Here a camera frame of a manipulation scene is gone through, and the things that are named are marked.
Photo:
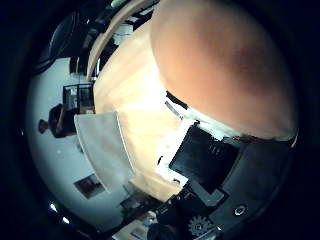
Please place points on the person in dark clothes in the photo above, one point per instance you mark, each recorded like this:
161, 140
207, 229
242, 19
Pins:
58, 121

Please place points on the dark framed wall picture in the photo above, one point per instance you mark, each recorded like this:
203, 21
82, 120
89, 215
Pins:
89, 185

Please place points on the black frame shelf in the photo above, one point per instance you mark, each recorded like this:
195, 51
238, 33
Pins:
78, 98

